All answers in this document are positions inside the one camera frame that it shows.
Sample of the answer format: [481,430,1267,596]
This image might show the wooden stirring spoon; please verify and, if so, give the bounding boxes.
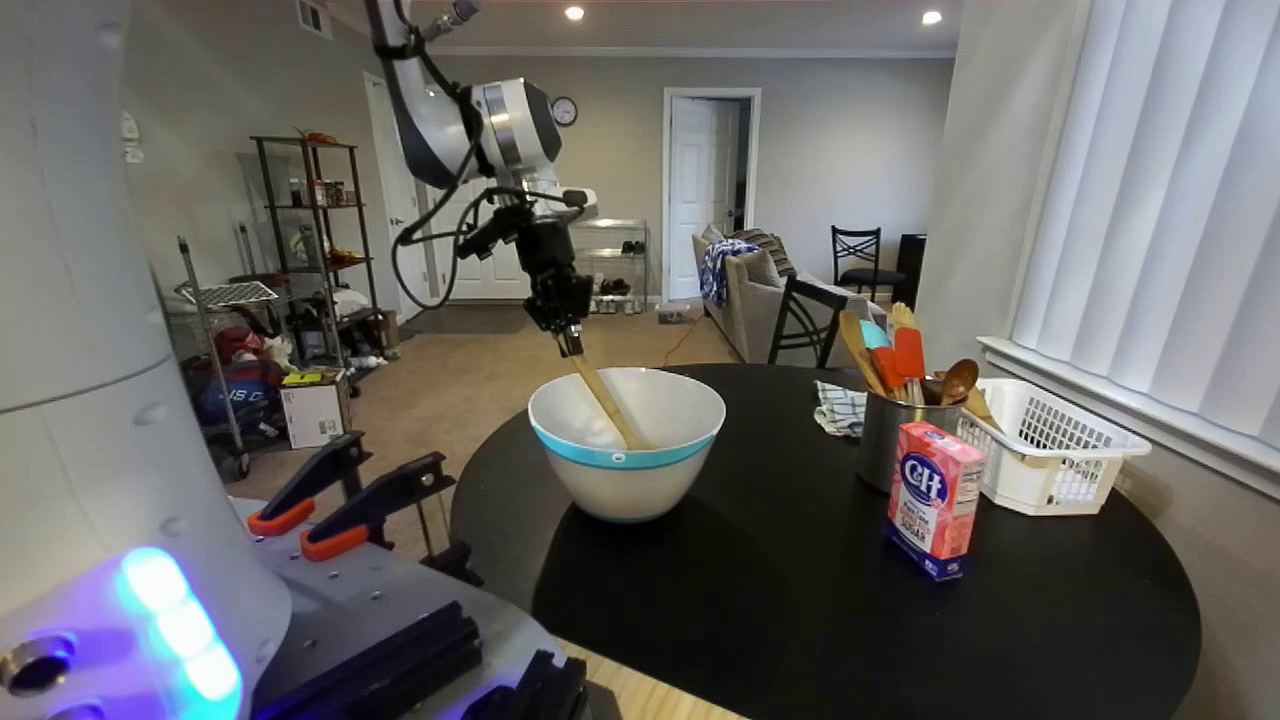
[569,357,640,447]

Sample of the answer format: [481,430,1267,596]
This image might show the round black table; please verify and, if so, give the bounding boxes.
[453,363,1200,720]

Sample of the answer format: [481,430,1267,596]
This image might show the white vertical blinds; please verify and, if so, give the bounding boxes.
[1010,0,1280,443]

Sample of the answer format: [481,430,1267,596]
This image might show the steel utensil holder cup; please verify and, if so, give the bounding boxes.
[861,396,974,502]

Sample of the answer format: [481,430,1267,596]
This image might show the red spatula in cup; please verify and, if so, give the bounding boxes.
[873,303,925,396]

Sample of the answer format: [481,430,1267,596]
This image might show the black metal chair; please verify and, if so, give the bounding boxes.
[769,277,849,370]

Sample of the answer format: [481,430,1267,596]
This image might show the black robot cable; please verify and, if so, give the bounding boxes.
[389,157,537,322]

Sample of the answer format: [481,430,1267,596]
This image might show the wooden spatula in cup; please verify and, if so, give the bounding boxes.
[839,311,886,396]

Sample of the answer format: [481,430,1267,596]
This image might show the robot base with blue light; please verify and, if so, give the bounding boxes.
[0,0,292,720]

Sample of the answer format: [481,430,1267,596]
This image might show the glass shoe shelf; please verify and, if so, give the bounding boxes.
[573,215,649,311]

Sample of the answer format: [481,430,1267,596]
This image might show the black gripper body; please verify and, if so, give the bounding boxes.
[459,188,591,338]

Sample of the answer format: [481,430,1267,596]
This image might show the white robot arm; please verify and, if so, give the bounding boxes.
[363,0,594,357]

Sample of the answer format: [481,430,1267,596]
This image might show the brown wooden spoon in cup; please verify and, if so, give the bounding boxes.
[941,361,980,410]

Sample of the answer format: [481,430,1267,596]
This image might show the round wall clock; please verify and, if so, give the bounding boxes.
[546,95,580,128]

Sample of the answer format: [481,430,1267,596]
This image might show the black orange clamp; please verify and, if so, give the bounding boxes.
[246,434,366,536]
[299,452,453,562]

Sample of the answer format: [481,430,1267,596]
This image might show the beige sofa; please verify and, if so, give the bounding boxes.
[690,225,797,363]

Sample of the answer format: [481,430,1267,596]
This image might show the white bowl with blue band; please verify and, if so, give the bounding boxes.
[524,370,726,524]

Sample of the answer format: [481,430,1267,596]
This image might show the white plastic basket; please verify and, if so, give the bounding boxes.
[954,379,1150,518]

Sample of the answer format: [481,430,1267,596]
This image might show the black metal storage rack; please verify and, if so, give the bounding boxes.
[251,132,374,370]

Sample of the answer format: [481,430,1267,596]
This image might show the pink sugar carton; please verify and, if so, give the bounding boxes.
[886,437,984,579]

